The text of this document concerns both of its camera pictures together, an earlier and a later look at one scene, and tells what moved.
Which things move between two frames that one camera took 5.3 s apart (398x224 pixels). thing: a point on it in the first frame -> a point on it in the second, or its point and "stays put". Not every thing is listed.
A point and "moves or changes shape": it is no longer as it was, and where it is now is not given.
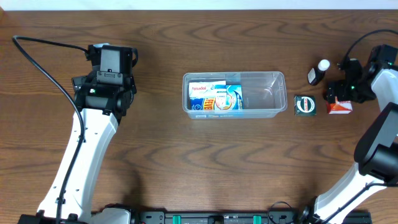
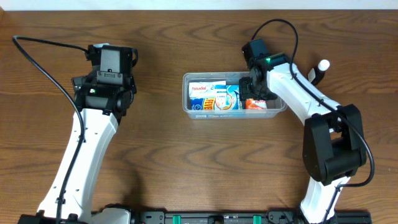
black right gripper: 341,91 -> 244,90
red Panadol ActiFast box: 341,107 moves or changes shape
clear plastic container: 229,95 stays put
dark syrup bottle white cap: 315,74 stays put
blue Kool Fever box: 231,99 stays put
